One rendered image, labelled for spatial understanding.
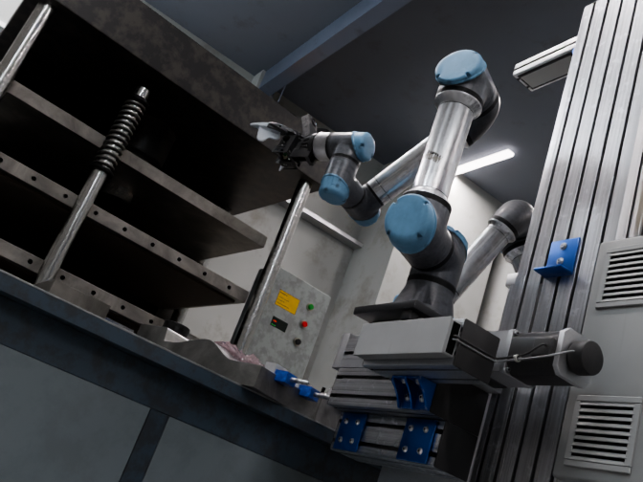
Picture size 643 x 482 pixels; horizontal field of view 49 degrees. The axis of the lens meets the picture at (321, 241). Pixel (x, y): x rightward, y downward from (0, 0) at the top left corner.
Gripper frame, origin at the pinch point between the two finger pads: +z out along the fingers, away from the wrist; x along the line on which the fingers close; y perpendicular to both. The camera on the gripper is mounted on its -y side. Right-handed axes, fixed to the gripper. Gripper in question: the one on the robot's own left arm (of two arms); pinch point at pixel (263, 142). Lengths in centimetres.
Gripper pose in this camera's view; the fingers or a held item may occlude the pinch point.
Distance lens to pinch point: 202.0
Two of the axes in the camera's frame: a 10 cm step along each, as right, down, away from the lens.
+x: 4.2, 6.0, 6.8
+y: -3.9, 8.0, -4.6
